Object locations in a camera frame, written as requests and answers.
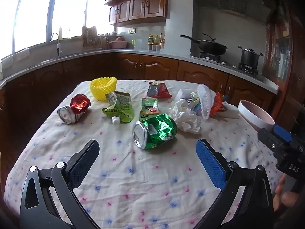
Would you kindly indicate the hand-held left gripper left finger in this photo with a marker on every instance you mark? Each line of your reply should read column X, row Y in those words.
column 83, row 163

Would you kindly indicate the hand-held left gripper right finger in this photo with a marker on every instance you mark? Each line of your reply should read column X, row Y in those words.
column 211, row 162

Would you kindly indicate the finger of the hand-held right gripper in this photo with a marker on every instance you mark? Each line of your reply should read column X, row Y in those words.
column 282, row 133
column 270, row 138

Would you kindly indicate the white and pink bin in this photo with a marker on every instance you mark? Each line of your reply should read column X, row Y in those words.
column 256, row 116

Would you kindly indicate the white foam block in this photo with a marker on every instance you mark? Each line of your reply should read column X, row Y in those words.
column 230, row 111

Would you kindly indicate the green milk carton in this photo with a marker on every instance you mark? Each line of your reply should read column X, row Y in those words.
column 149, row 108

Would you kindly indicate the person's right hand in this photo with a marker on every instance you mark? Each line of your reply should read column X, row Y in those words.
column 284, row 195

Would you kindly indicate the crumpled white paper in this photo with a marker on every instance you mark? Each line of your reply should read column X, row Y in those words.
column 187, row 119

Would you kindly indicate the floral tablecloth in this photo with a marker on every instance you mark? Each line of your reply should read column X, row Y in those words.
column 133, row 179

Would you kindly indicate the crushed red can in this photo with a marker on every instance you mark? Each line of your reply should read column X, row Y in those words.
column 77, row 106

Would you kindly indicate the orange snack packet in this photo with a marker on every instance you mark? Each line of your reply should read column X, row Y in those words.
column 218, row 103

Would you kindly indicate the colourful crumpled wrapper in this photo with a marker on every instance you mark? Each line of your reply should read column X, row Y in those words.
column 195, row 103

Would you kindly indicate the crushed green can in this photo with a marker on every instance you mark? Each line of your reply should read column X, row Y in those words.
column 158, row 130

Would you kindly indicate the white foam fruit net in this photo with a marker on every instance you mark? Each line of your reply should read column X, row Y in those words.
column 205, row 99

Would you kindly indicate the green drink pouch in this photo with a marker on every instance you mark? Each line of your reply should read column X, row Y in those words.
column 119, row 109

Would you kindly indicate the yellow foam fruit net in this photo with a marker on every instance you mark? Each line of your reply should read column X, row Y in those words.
column 102, row 87

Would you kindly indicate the glass display cabinet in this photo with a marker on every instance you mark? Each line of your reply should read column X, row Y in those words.
column 283, row 52

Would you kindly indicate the black cooking pot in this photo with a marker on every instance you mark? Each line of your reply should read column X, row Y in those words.
column 249, row 58

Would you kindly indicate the gas stove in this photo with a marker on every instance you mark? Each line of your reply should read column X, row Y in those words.
column 228, row 64

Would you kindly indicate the red snack bag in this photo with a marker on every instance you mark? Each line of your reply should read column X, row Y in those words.
column 158, row 90

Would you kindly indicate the black wok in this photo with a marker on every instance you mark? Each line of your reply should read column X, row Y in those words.
column 211, row 46

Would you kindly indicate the wooden base cabinets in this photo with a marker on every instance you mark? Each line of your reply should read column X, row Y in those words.
column 152, row 65

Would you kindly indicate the grey kitchen countertop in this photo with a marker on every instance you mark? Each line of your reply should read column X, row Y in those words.
column 171, row 54

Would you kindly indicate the chrome faucet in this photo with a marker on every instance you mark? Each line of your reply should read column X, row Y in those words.
column 58, row 45

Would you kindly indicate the dish rack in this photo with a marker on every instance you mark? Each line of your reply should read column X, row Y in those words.
column 91, row 40

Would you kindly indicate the pink basin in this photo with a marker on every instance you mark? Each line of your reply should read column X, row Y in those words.
column 118, row 44

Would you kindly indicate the spice jar set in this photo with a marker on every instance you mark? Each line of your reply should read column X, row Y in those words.
column 154, row 47

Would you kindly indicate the green cup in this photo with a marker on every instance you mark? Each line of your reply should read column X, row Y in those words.
column 134, row 44

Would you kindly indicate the yellow condiment bottle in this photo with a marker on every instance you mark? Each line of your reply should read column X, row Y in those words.
column 156, row 39

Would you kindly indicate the green condiment bottle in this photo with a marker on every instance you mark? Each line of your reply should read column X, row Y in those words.
column 150, row 39

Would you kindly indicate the range hood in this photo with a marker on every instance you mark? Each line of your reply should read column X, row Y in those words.
column 228, row 2

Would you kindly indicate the kitchen window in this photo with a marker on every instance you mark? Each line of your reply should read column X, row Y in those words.
column 35, row 14

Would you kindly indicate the wall socket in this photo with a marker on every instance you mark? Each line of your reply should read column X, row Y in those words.
column 131, row 31

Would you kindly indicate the wooden wall cabinets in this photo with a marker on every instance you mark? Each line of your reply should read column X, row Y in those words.
column 138, row 4

